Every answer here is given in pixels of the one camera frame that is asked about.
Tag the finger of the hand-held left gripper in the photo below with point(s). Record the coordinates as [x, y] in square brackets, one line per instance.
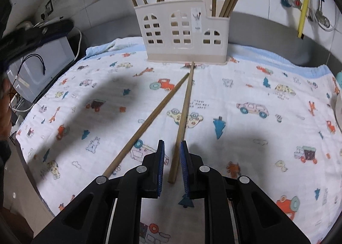
[57, 27]

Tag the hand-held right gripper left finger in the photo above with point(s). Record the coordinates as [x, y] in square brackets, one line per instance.
[160, 169]

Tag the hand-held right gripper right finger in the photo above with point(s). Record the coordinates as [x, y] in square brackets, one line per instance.
[184, 169]

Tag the long wooden chopstick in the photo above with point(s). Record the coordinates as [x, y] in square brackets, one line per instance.
[184, 115]
[149, 121]

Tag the cream plastic utensil holder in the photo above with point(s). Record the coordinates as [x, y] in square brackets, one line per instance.
[187, 57]

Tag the person's left forearm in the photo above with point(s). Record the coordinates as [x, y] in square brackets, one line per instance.
[4, 115]

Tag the white microwave oven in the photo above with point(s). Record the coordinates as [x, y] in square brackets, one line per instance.
[53, 51]

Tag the printed cartoon blanket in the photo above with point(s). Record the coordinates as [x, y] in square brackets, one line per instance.
[240, 153]

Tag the blue soap bottle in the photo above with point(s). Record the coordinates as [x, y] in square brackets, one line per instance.
[339, 78]

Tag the yellow gas pipe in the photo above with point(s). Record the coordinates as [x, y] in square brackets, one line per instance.
[304, 6]

